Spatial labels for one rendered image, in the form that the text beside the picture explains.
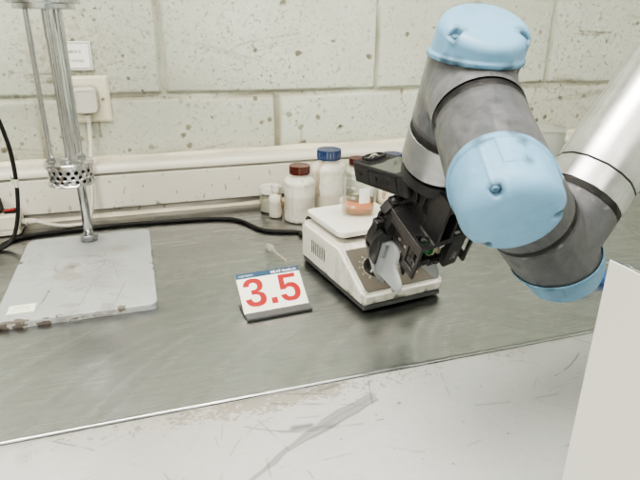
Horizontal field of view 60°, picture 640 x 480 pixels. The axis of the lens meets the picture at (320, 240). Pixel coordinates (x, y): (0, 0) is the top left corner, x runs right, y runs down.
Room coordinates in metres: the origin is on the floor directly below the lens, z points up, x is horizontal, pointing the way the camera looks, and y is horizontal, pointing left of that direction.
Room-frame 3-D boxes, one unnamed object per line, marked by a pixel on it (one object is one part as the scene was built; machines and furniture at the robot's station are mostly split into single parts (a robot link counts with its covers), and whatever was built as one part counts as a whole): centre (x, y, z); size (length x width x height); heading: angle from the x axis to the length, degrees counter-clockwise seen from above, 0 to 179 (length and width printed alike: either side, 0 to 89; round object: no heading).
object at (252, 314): (0.67, 0.06, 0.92); 0.09 x 0.06 x 0.04; 112
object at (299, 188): (1.03, 0.04, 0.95); 0.06 x 0.06 x 0.11
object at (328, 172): (1.08, -0.02, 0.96); 0.07 x 0.07 x 0.13
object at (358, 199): (0.81, -0.06, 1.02); 0.06 x 0.05 x 0.08; 46
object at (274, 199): (1.04, 0.09, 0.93); 0.03 x 0.03 x 0.07
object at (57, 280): (0.77, 0.36, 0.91); 0.30 x 0.20 x 0.01; 18
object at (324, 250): (0.78, -0.07, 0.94); 0.22 x 0.13 x 0.08; 26
